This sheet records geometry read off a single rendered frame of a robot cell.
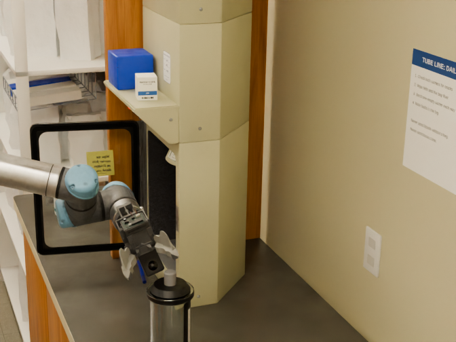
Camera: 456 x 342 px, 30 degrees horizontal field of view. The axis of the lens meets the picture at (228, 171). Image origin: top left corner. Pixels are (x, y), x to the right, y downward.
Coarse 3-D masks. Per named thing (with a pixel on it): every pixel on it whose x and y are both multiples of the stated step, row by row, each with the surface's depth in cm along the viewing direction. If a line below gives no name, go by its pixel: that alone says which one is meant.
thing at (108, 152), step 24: (120, 120) 241; (48, 144) 239; (72, 144) 240; (96, 144) 241; (120, 144) 243; (96, 168) 244; (120, 168) 245; (48, 216) 246; (48, 240) 248; (72, 240) 249; (96, 240) 251; (120, 240) 253
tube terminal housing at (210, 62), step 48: (144, 48) 236; (192, 48) 208; (240, 48) 222; (192, 96) 212; (240, 96) 227; (192, 144) 216; (240, 144) 232; (192, 192) 220; (240, 192) 238; (192, 240) 225; (240, 240) 244
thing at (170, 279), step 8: (168, 272) 191; (160, 280) 193; (168, 280) 190; (176, 280) 193; (184, 280) 194; (152, 288) 191; (160, 288) 190; (168, 288) 190; (176, 288) 190; (184, 288) 190; (160, 296) 189; (168, 296) 188; (176, 296) 189
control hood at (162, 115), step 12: (108, 84) 232; (120, 96) 220; (132, 96) 219; (132, 108) 209; (144, 108) 208; (156, 108) 210; (168, 108) 211; (144, 120) 210; (156, 120) 210; (168, 120) 212; (168, 132) 213
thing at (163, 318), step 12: (192, 288) 193; (168, 300) 187; (180, 300) 188; (156, 312) 190; (168, 312) 189; (180, 312) 190; (156, 324) 191; (168, 324) 190; (180, 324) 191; (156, 336) 192; (168, 336) 191; (180, 336) 192
